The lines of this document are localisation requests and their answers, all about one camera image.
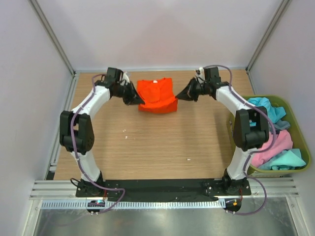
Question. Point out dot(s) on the orange t-shirt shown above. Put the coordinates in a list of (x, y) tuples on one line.
[(158, 96)]

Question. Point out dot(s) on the white slotted cable duct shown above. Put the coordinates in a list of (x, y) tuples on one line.
[(98, 204)]

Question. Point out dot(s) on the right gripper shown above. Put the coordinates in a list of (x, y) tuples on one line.
[(188, 93)]

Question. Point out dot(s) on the green laundry basket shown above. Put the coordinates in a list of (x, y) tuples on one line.
[(300, 137)]

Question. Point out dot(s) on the light blue t-shirt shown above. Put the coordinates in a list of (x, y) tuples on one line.
[(274, 113)]

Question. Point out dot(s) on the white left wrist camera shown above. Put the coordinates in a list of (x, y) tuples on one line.
[(125, 78)]

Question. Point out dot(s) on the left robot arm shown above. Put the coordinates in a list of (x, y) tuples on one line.
[(76, 129)]

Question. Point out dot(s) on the grey t-shirt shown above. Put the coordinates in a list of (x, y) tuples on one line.
[(279, 126)]

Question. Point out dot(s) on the pink t-shirt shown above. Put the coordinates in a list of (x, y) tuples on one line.
[(283, 142)]

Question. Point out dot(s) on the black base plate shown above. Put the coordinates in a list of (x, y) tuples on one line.
[(178, 190)]

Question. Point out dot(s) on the turquoise t-shirt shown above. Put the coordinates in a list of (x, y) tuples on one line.
[(286, 160)]

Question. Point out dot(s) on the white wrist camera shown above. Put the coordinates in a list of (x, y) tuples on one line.
[(199, 73), (125, 78)]

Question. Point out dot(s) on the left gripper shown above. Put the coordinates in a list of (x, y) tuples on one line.
[(133, 98)]

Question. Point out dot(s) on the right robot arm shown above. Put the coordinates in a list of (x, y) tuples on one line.
[(251, 129)]

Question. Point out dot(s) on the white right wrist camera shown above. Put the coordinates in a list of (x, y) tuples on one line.
[(199, 73)]

